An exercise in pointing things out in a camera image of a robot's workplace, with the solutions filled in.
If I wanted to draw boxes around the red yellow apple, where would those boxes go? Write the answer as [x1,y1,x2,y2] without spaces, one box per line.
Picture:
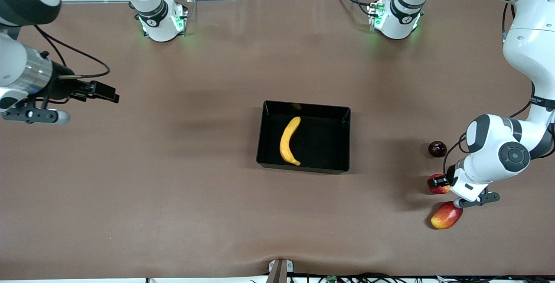
[427,173,452,195]

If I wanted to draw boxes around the black plastic box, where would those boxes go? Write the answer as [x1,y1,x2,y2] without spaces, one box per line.
[256,100,351,174]

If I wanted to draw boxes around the yellow banana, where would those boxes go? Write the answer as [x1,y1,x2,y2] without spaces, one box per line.
[280,117,302,166]

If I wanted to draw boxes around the dark red plum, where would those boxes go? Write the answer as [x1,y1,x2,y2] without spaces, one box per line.
[428,141,447,158]

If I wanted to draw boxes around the red yellow mango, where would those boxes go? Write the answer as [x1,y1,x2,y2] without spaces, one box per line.
[431,201,464,230]

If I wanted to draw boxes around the brown table mat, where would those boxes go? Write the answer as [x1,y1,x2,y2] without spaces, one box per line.
[0,0,555,280]

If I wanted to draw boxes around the brown wooden strip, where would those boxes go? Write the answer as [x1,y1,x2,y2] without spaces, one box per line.
[266,260,287,283]

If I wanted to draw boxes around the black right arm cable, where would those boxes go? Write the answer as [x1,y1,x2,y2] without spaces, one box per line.
[34,25,111,79]

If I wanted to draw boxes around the black floor cable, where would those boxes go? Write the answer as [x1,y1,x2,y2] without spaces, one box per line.
[434,274,555,283]

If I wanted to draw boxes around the grey metal clamp bracket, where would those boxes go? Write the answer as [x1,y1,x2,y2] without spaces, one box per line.
[269,259,295,274]

